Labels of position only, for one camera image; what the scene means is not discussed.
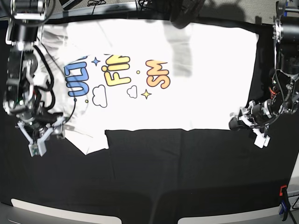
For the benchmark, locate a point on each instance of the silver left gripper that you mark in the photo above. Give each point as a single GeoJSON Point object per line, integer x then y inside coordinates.
{"type": "Point", "coordinates": [256, 117]}

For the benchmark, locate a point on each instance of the blue clamp near right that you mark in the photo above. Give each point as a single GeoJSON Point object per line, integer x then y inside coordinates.
{"type": "Point", "coordinates": [284, 203]}

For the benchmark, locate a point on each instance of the white printed t-shirt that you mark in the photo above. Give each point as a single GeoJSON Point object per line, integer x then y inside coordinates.
{"type": "Point", "coordinates": [121, 74]}

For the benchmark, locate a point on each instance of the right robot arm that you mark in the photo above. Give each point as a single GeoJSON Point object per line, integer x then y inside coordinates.
{"type": "Point", "coordinates": [29, 91]}

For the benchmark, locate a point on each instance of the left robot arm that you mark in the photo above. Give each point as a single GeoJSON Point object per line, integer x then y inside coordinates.
{"type": "Point", "coordinates": [284, 88]}

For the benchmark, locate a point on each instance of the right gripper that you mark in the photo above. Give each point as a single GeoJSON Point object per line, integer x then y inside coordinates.
{"type": "Point", "coordinates": [37, 134]}

